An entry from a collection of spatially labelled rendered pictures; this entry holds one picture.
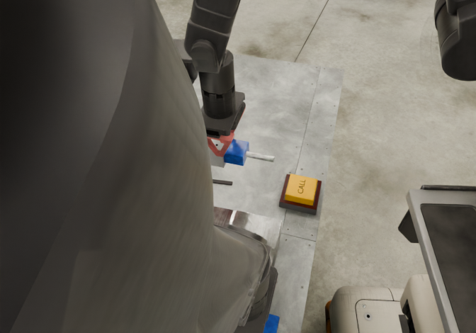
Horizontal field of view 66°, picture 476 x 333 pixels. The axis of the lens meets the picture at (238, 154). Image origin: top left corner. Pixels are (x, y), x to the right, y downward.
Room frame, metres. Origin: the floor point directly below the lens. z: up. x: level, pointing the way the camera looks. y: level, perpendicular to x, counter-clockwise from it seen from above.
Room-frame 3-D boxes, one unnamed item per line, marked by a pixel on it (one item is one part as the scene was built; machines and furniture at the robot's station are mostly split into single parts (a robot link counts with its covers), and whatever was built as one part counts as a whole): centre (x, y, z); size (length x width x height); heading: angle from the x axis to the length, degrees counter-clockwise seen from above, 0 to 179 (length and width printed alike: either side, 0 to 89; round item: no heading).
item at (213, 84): (0.49, 0.03, 1.12); 0.07 x 0.06 x 0.07; 77
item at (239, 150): (0.48, -0.01, 0.93); 0.13 x 0.05 x 0.05; 71
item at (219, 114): (0.49, 0.03, 1.06); 0.10 x 0.07 x 0.07; 162
